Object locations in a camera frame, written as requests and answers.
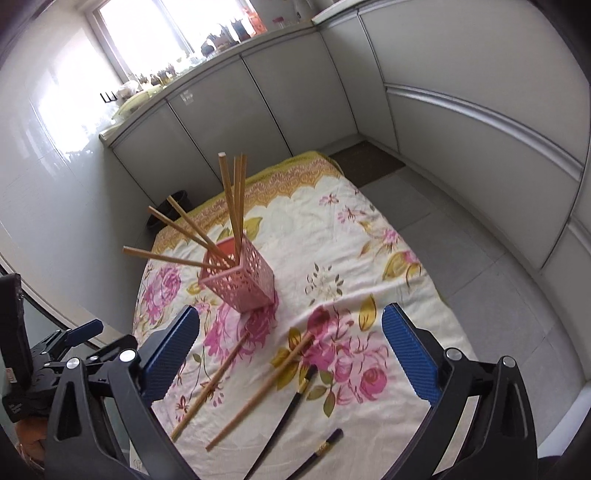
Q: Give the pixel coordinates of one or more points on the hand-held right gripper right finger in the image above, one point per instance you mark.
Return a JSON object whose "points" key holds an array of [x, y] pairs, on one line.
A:
{"points": [[408, 355]]}

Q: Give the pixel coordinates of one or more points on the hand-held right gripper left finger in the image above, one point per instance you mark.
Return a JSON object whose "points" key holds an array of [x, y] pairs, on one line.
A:
{"points": [[171, 355]]}

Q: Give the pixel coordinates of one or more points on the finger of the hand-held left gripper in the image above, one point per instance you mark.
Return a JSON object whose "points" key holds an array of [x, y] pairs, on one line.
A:
{"points": [[85, 331], [111, 348]]}

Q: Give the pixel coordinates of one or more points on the long wooden chopstick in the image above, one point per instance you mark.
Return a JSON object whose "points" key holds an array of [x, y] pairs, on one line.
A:
{"points": [[260, 393], [210, 387]]}

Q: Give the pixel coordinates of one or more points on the pink perforated utensil holder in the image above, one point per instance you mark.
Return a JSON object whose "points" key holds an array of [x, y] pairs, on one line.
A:
{"points": [[249, 286]]}

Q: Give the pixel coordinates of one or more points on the black chopstick with gold band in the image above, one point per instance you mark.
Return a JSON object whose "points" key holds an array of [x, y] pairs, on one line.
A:
{"points": [[288, 410], [330, 438]]}

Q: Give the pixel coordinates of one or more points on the group of wooden chopsticks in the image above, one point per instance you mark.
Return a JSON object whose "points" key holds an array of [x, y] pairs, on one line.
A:
{"points": [[229, 198]]}

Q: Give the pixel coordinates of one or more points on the floral printed cloth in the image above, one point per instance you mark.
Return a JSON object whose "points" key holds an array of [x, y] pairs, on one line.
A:
{"points": [[323, 240]]}

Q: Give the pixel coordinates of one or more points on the black trash bin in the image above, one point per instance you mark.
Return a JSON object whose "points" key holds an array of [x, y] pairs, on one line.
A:
{"points": [[180, 196]]}

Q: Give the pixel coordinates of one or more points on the dark floor mat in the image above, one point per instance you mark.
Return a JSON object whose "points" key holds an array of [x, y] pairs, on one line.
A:
{"points": [[364, 161]]}

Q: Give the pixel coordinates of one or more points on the pale green bowl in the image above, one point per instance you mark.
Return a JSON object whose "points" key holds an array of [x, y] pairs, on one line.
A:
{"points": [[136, 102]]}

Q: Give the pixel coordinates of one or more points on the white lower kitchen cabinets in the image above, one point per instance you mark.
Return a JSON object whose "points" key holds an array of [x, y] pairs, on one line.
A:
{"points": [[461, 60]]}

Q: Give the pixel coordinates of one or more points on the kitchen window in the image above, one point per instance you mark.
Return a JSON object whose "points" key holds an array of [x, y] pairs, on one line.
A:
{"points": [[138, 27]]}

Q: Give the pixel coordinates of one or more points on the white kitchen countertop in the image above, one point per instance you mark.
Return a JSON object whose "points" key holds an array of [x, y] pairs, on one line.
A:
{"points": [[330, 11]]}

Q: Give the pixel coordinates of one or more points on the black wall rack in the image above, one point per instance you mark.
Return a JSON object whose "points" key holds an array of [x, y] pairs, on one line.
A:
{"points": [[108, 96]]}

